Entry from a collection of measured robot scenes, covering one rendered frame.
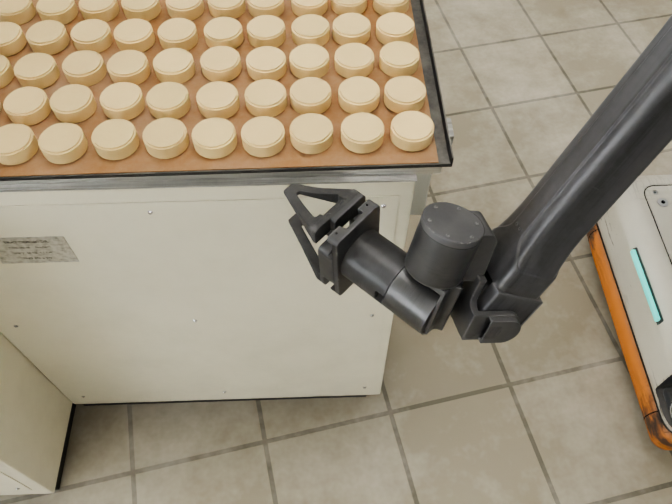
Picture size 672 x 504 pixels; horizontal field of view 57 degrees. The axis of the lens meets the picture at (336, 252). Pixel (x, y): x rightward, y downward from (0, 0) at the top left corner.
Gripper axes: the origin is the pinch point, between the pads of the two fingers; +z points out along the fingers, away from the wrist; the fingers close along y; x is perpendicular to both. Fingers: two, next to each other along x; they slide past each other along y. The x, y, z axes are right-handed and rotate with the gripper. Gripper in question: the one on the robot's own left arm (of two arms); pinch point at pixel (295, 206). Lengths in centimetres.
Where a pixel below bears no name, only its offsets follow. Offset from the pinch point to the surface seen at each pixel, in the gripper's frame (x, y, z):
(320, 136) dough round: 7.9, -2.2, 3.5
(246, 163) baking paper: 0.6, -0.5, 8.3
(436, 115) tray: 21.3, 0.4, -3.1
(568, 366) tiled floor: 54, 92, -31
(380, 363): 14, 64, -3
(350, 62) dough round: 19.6, -2.0, 9.2
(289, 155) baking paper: 4.7, -0.3, 5.5
